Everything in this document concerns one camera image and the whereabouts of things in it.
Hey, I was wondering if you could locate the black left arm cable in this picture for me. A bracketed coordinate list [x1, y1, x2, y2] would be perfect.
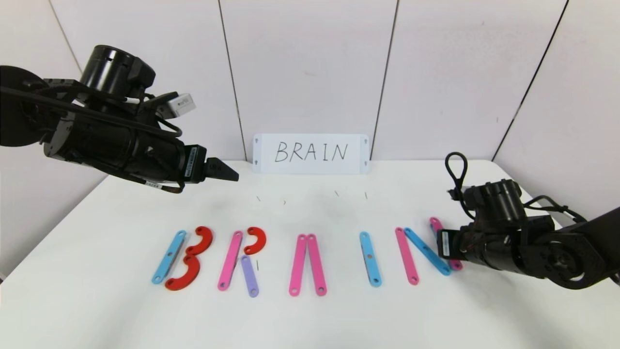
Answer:
[0, 82, 187, 194]

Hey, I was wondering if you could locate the medium red arc piece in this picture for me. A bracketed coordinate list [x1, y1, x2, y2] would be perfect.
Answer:
[186, 226, 214, 256]

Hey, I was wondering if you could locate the small red arc piece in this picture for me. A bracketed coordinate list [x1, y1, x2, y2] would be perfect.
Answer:
[244, 227, 267, 255]

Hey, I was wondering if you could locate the long pink bar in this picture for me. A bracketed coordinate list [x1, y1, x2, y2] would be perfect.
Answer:
[289, 234, 308, 297]
[307, 234, 327, 296]
[218, 231, 243, 291]
[395, 227, 420, 286]

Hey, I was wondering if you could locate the short pink bar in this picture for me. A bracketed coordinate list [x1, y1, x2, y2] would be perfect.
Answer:
[429, 217, 464, 271]

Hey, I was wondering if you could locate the large red arc piece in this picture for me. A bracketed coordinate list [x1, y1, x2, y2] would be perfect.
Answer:
[164, 255, 201, 291]

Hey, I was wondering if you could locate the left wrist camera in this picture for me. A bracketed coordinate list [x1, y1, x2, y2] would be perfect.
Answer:
[156, 92, 196, 120]

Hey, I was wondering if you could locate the short purple bar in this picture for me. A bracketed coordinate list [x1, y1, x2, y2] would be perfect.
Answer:
[241, 255, 260, 298]

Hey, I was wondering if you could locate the short blue bar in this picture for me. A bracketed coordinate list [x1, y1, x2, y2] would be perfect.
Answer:
[404, 227, 452, 277]

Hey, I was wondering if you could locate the white BRAIN word card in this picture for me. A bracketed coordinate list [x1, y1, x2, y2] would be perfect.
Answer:
[253, 134, 370, 175]

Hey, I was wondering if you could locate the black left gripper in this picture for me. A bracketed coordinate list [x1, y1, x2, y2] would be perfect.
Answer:
[129, 125, 239, 185]

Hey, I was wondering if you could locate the long blue bar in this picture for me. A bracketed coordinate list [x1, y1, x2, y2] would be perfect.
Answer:
[152, 230, 187, 285]
[359, 231, 382, 287]

